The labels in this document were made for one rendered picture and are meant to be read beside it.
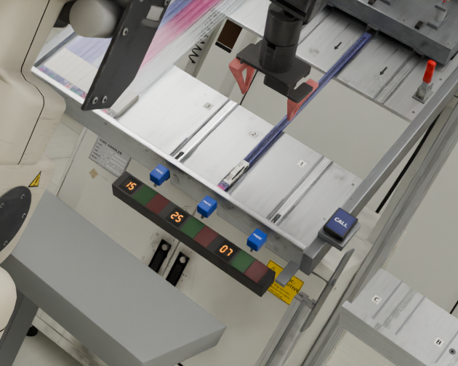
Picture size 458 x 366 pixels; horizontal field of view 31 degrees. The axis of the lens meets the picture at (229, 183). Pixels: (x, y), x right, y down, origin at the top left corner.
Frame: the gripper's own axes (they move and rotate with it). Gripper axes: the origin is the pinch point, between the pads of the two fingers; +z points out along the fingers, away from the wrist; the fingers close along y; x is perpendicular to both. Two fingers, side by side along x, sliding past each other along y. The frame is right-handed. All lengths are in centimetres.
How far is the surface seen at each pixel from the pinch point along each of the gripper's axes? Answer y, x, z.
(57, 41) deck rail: 48, 2, 13
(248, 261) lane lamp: -11.2, 17.5, 18.2
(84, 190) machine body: 43, 2, 56
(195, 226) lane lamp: 0.2, 17.5, 18.1
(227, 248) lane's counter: -6.9, 17.7, 18.2
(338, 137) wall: 36, -140, 141
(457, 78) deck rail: -20.1, -40.4, 8.3
